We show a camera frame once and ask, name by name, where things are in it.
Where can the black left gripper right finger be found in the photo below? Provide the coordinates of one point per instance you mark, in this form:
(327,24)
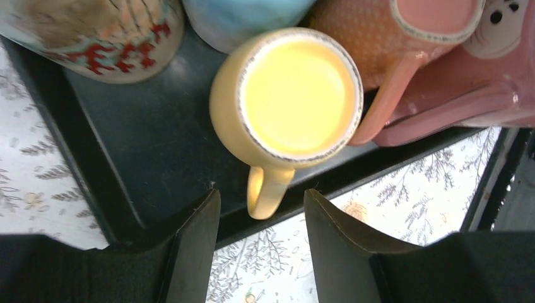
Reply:
(354,262)

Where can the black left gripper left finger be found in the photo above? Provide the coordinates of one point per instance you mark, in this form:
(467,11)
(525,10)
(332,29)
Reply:
(169,262)

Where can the terracotta floral mug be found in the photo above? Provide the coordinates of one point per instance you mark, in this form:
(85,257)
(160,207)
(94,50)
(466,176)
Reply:
(390,40)

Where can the yellow ceramic mug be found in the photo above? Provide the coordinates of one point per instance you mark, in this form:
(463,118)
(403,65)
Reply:
(283,101)

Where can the large pink speckled mug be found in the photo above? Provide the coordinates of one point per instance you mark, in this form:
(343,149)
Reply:
(486,81)

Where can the beige patterned tall mug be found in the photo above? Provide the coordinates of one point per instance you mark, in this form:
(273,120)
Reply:
(115,42)

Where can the light blue mug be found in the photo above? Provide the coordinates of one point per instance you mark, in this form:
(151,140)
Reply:
(226,24)

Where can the black plastic tray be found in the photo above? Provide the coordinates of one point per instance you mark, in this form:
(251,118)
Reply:
(142,152)

